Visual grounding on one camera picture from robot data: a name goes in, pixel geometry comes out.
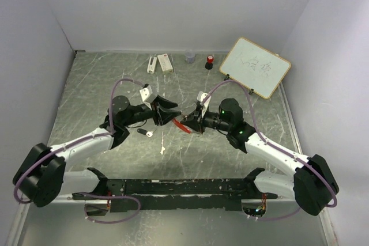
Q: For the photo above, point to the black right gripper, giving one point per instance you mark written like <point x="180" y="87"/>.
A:
<point x="198" y="125"/>

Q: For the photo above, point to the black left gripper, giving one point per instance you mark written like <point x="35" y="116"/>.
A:
<point x="163" y="116"/>

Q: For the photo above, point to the red handled metal key holder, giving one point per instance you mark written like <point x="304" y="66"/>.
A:
<point x="176" y="121"/>

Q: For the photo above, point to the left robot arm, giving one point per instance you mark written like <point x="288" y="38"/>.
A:
<point x="43" y="175"/>

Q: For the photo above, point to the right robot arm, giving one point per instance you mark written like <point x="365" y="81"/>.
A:
<point x="307" y="180"/>

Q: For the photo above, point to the white green staple box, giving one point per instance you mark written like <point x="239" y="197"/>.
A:
<point x="165" y="63"/>

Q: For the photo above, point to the white stapler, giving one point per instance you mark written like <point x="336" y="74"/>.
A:
<point x="151" y="65"/>

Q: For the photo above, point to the red black stamp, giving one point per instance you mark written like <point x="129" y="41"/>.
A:
<point x="209" y="62"/>

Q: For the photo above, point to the clear paperclip jar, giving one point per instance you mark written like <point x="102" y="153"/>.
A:
<point x="190" y="56"/>

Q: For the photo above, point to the yellow framed whiteboard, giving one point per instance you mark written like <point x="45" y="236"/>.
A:
<point x="254" y="67"/>

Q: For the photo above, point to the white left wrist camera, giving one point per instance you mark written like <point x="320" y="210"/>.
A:
<point x="148" y="95"/>

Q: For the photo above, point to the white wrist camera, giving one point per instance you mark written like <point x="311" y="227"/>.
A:
<point x="204" y="101"/>
<point x="148" y="95"/>

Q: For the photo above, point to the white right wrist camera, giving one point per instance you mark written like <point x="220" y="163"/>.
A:
<point x="204" y="101"/>

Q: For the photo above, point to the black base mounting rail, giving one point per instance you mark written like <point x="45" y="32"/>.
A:
<point x="227" y="194"/>

